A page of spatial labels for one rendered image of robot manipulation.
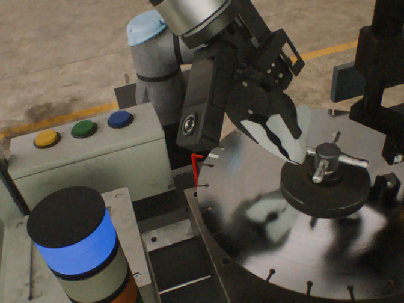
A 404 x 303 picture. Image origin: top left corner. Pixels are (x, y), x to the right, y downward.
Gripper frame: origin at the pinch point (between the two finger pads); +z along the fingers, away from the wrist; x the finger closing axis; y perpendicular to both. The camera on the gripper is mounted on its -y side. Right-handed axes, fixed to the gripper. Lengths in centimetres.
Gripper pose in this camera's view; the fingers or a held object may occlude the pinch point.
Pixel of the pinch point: (293, 160)
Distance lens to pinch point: 50.7
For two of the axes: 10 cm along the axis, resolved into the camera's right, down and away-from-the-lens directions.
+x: -6.1, 0.5, 7.9
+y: 5.2, -7.3, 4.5
